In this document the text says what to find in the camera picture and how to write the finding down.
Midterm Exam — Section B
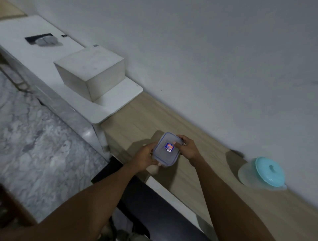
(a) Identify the person's left hand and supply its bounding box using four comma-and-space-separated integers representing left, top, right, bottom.
129, 143, 161, 173

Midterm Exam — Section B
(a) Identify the person's right hand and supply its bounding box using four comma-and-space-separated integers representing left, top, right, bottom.
173, 135, 205, 167

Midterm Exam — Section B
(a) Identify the clear plastic food container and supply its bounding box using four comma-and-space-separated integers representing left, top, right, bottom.
152, 132, 184, 168

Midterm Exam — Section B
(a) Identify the person's left forearm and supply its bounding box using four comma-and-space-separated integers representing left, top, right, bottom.
0, 163, 140, 241

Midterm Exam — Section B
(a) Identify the person's right forearm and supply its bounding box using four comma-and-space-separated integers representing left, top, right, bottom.
189, 157, 280, 241

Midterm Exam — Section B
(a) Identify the clear jug with teal lid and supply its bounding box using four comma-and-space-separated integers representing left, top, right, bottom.
238, 156, 288, 191

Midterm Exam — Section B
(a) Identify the white square box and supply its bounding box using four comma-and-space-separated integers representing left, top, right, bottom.
54, 46, 125, 102

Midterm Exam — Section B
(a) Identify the white cabinet top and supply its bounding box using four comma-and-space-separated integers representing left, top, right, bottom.
0, 15, 144, 153

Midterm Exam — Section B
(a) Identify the grey computer mouse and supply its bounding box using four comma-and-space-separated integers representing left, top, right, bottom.
36, 36, 55, 47

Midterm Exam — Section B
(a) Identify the black mouse pad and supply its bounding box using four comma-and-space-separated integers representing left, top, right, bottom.
25, 33, 54, 45

